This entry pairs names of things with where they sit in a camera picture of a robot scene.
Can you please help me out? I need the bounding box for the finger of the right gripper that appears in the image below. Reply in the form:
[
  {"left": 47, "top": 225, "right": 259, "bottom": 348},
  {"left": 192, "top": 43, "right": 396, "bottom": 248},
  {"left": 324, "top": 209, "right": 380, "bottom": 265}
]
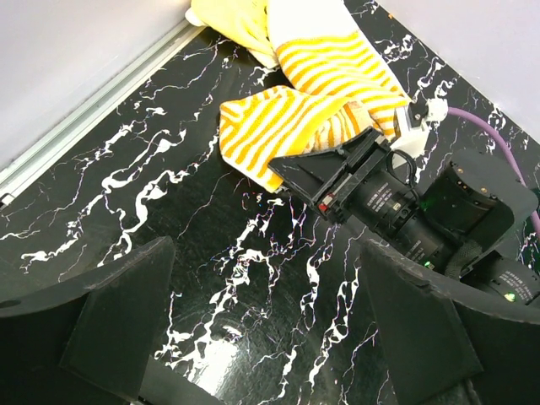
[{"left": 268, "top": 128, "right": 390, "bottom": 198}]

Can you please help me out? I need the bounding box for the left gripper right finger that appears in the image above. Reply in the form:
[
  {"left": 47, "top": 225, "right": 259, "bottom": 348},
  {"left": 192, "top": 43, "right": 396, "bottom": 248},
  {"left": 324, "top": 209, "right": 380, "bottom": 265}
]
[{"left": 360, "top": 240, "right": 539, "bottom": 404}]

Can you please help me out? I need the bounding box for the aluminium frame rail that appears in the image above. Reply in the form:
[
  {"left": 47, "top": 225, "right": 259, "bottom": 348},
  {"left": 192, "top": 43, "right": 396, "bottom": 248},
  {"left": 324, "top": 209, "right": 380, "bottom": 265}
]
[{"left": 1, "top": 20, "right": 203, "bottom": 207}]

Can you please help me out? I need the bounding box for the orange striped towel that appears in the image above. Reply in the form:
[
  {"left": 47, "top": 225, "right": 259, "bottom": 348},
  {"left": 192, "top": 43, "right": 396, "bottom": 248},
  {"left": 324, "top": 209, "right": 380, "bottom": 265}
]
[{"left": 219, "top": 1, "right": 411, "bottom": 192}]

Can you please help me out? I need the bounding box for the yellow chick towel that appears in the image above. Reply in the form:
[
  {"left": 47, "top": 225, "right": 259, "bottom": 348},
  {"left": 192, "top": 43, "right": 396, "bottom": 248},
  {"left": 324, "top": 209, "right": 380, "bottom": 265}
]
[{"left": 185, "top": 0, "right": 278, "bottom": 69}]

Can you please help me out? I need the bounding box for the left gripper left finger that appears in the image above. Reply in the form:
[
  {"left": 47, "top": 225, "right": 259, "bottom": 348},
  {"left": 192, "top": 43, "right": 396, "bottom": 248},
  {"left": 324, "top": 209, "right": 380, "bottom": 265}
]
[{"left": 1, "top": 237, "right": 175, "bottom": 404}]

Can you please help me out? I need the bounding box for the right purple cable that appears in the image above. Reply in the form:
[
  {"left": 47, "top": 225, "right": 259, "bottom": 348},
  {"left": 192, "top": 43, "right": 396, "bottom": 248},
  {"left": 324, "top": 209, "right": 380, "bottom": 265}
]
[{"left": 446, "top": 105, "right": 540, "bottom": 231}]

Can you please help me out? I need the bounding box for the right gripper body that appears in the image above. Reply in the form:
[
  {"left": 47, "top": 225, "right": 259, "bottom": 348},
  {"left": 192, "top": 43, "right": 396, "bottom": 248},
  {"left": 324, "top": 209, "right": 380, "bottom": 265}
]
[{"left": 315, "top": 148, "right": 539, "bottom": 304}]

